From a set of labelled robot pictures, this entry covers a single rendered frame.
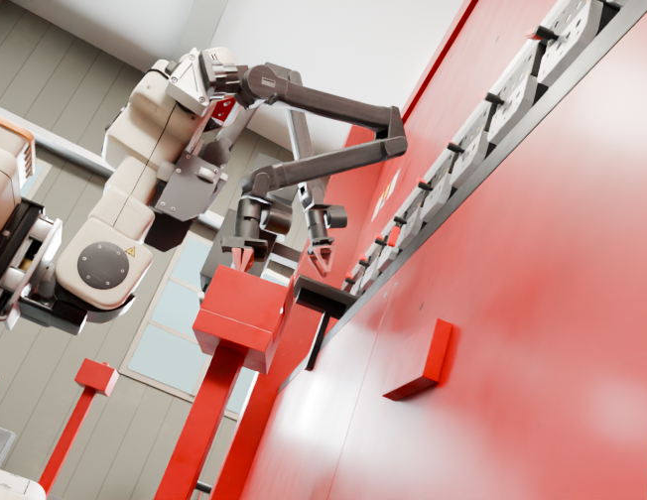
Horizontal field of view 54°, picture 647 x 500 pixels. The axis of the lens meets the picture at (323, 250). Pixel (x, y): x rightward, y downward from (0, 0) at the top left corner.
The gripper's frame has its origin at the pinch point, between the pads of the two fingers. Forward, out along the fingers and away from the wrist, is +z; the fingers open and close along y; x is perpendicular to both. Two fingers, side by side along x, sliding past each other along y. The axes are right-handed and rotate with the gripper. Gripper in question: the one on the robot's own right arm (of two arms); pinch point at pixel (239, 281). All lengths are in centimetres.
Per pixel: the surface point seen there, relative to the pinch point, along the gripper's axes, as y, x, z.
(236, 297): 0.3, -4.5, 5.3
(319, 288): 19.0, 37.8, -15.3
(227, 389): 0.5, 2.7, 23.0
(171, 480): -8.0, 3.1, 41.6
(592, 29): 55, -57, -25
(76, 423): -87, 195, 6
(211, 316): -4.2, -4.4, 10.1
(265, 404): 5, 129, 1
